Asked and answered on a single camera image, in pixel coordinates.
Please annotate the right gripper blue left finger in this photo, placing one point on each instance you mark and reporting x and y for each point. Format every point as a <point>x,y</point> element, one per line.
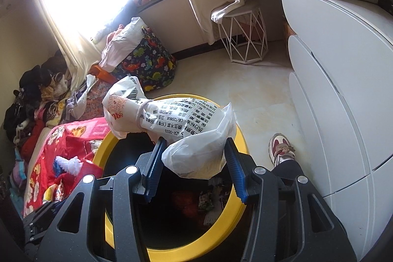
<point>152,167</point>

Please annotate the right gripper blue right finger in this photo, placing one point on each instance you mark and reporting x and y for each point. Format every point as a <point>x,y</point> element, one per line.
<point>237,166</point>

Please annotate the white printed plastic bag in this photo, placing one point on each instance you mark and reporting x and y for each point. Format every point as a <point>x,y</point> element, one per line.
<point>196,130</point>

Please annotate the yellow rimmed black trash bin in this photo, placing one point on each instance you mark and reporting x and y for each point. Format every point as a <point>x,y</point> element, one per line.
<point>171,223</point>

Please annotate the red white sneaker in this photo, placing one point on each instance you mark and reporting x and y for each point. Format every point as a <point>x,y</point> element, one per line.
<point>280,149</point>

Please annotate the black trouser leg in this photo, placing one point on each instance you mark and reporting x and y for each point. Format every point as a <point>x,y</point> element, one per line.
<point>288,171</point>

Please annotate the red floral blanket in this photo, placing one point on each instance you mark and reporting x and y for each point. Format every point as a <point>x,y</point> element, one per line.
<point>65,157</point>

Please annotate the floral fabric bag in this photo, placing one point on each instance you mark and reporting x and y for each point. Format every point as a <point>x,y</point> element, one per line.
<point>95,96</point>

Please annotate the orange bag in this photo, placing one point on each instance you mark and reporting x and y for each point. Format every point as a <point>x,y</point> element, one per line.
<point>102,75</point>

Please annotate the dinosaur print laundry basket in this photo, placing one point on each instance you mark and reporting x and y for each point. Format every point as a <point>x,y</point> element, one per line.
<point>150,62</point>

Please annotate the dark clothes pile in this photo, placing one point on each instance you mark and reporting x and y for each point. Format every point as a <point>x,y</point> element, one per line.
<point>42,84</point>

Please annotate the white bag in basket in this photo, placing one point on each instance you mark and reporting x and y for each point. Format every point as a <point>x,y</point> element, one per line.
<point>121,43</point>

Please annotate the white round cabinet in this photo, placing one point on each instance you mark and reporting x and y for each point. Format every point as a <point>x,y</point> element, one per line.
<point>341,85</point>

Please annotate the white wire side table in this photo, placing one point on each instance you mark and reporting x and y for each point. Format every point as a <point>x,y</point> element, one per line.
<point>244,34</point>

